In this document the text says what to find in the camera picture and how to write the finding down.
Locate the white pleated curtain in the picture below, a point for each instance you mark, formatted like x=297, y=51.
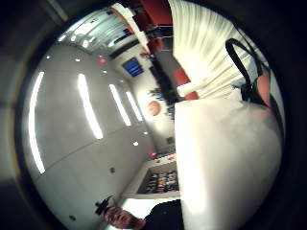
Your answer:
x=204, y=48

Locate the dark green plant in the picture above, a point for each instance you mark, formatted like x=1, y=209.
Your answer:
x=161, y=93

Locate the long ceiling strip light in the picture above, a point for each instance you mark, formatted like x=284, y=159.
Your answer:
x=34, y=123
x=120, y=104
x=134, y=106
x=89, y=105

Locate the shelf with colourful items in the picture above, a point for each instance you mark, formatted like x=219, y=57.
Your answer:
x=160, y=182

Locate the the person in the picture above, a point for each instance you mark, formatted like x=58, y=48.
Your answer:
x=160, y=216

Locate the red wall panel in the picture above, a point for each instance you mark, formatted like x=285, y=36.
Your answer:
x=181, y=77

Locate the round orange wall ornament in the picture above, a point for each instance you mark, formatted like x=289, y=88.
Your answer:
x=154, y=108

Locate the blue wall screen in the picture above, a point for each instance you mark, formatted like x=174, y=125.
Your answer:
x=132, y=66

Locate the black camera device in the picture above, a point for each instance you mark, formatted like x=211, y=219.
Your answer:
x=103, y=205

